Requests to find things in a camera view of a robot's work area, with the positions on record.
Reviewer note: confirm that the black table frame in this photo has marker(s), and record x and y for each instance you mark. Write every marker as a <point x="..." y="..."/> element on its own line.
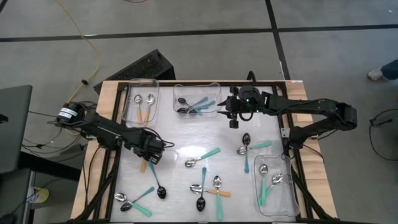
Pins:
<point x="164" y="83"/>

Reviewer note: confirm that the yellow white round object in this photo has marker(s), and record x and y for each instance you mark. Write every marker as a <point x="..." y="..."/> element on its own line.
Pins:
<point x="42" y="196"/>

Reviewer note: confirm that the clear plastic bin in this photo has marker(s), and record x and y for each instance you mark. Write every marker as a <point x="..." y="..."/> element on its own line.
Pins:
<point x="199" y="91"/>
<point x="289" y="205"/>
<point x="154" y="90"/>

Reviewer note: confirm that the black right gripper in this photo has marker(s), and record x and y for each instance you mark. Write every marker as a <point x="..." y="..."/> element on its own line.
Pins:
<point x="233" y="105"/>

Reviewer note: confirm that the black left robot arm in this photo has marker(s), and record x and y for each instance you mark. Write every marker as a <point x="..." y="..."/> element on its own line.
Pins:
<point x="102" y="130"/>

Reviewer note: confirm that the grey cart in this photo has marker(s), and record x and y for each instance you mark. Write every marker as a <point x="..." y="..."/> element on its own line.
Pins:
<point x="12" y="199"/>

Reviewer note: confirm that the person's foot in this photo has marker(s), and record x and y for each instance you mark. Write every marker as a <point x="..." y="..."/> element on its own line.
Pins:
<point x="374" y="74"/>

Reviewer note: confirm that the grey metal bracket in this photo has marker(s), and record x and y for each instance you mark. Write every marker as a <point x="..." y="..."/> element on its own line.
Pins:
<point x="284" y="132"/>

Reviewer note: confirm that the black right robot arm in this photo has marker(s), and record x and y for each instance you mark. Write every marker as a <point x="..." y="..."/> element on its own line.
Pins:
<point x="311" y="107"/>

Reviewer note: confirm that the person's leg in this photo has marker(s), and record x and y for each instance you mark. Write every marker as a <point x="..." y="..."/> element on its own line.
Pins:
<point x="391" y="70"/>

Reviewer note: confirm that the black clamp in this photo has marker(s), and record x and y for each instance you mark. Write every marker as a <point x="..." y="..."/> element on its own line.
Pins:
<point x="251" y="77"/>

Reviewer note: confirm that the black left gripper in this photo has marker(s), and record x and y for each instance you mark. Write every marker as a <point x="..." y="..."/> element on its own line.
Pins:
<point x="147" y="144"/>

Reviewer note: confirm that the dark grey cabinet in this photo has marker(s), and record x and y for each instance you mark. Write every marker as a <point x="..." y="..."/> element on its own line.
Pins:
<point x="15" y="124"/>

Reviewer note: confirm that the black frame strut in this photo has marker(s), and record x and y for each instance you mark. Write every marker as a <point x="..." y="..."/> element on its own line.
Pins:
<point x="102" y="186"/>
<point x="314" y="205"/>

